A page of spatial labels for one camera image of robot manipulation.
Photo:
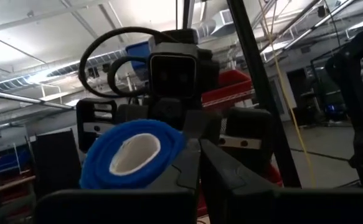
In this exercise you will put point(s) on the blue elastic bandage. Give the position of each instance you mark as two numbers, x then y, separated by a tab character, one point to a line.
100	165

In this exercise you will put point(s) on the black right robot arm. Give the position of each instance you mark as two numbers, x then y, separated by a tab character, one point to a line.
349	93

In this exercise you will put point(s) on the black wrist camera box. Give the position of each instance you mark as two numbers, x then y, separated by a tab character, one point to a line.
173	74

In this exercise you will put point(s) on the black aluminium rig frame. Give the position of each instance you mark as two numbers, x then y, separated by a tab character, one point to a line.
256	77

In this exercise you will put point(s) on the black panel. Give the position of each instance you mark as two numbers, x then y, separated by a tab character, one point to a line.
55	161

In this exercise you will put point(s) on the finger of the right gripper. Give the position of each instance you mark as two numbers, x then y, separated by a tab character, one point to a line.
201	124

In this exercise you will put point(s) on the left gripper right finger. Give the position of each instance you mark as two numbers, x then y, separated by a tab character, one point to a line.
262	208

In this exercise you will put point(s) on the blue storage bin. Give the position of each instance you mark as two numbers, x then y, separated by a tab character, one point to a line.
137	54

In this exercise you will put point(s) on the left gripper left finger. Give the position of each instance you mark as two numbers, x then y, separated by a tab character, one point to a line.
122	208

